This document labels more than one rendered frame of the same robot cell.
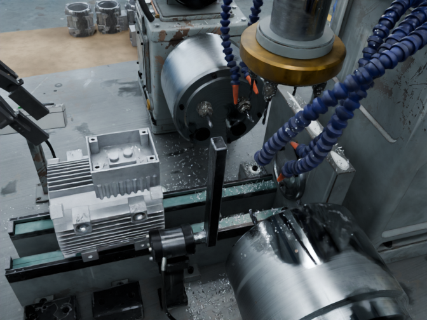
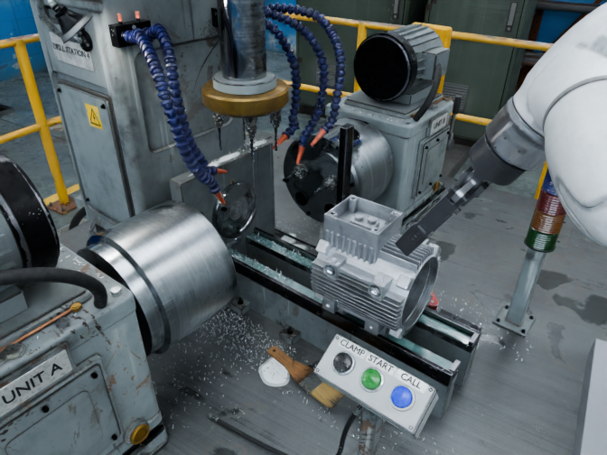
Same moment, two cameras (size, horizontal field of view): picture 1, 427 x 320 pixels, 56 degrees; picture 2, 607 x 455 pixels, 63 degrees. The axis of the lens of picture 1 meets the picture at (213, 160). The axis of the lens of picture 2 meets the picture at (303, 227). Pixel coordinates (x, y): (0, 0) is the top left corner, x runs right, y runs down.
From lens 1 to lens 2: 135 cm
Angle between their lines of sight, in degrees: 88
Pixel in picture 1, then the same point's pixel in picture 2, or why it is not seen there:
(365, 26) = not seen: hidden behind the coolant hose
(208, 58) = (176, 219)
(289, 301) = (376, 140)
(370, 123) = (211, 132)
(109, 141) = (359, 234)
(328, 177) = (268, 153)
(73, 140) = not seen: outside the picture
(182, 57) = (172, 254)
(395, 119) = not seen: hidden behind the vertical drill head
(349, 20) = (143, 95)
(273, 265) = (364, 147)
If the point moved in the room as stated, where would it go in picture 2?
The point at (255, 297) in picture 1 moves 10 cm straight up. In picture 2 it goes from (377, 162) to (381, 125)
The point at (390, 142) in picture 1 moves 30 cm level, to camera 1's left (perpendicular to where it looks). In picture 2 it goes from (230, 123) to (289, 167)
